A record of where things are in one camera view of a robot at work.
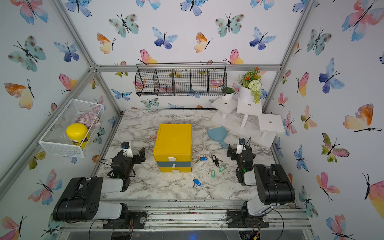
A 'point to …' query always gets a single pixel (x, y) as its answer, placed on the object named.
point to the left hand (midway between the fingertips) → (137, 146)
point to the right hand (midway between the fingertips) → (239, 143)
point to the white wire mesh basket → (55, 140)
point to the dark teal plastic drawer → (174, 164)
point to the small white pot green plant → (227, 93)
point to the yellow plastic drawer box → (173, 148)
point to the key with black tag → (216, 160)
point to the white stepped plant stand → (246, 119)
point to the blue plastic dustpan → (218, 134)
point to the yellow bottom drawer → (180, 169)
